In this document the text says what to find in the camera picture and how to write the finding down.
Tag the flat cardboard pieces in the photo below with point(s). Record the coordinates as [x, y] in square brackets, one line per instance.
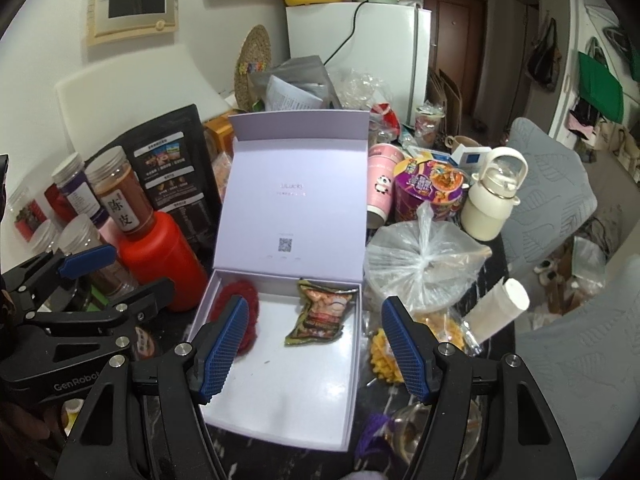
[445, 95]

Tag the white kettle-shaped bottle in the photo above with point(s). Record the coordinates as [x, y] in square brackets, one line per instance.
[487, 210]

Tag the clear glass cup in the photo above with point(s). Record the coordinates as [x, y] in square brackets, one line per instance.
[420, 435]

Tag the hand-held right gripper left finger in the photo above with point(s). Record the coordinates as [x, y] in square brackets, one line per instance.
[225, 355]

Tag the grey leaf-pattern chair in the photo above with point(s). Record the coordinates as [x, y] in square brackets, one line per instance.
[545, 175]
[575, 375]

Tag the red packet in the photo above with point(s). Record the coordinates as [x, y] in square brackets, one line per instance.
[387, 115]

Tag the beige mug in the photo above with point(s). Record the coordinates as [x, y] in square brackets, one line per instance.
[457, 142]

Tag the woven round trivet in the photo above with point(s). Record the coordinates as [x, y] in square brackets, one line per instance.
[252, 55]

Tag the red plastic bottle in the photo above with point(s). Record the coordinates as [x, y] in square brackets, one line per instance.
[160, 255]

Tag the green tote bag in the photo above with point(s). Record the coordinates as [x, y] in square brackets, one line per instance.
[600, 85]

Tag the red fluffy scrunchie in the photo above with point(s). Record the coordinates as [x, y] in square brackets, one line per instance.
[222, 294]

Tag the small blue white box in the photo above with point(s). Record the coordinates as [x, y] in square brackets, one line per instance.
[472, 156]

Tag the clear jar with red label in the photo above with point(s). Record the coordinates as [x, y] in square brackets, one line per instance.
[27, 215]

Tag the white refrigerator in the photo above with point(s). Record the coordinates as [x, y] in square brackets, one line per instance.
[380, 40]

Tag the orange box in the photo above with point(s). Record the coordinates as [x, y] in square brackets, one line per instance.
[220, 132]

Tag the grey plastic bag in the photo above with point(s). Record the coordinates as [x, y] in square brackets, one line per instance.
[300, 72]

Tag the clear jar of dark powder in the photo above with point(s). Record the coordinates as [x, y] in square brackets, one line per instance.
[80, 237]

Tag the clear knotted plastic bag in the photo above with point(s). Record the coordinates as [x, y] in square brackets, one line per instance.
[420, 265]

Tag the purple instant noodle bowl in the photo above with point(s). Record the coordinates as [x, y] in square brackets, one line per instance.
[430, 185]

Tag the tall jar of brown powder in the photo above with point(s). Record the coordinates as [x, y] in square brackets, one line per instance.
[120, 190]

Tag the instant noodle cup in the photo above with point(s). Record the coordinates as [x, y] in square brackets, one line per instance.
[429, 120]

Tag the lavender gift box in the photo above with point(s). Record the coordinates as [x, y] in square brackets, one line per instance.
[290, 160]

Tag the brown snack packet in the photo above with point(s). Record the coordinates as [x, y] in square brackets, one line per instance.
[320, 315]

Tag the white plastic board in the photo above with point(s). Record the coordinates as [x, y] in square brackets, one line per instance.
[125, 95]

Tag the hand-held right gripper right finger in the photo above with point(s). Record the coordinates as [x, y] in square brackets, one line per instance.
[407, 355]

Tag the crinkled cellophane bag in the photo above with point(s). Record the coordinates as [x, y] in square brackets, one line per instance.
[362, 87]

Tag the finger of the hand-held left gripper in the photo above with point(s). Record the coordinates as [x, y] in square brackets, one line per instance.
[142, 302]
[87, 261]

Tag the wall intercom panel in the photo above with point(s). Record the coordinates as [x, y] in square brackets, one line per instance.
[135, 0]

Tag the black hanging handbag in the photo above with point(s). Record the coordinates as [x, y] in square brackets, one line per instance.
[545, 55]

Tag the pink panda cup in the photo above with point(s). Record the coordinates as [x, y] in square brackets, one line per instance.
[382, 180]

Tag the brown door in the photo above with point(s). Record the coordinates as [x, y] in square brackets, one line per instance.
[455, 35]

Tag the purple label jar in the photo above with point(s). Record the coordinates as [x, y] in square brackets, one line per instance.
[75, 190]

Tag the black stand-up pouch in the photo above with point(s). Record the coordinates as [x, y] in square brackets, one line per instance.
[170, 160]

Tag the fluffy slippers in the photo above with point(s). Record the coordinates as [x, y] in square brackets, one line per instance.
[547, 267]

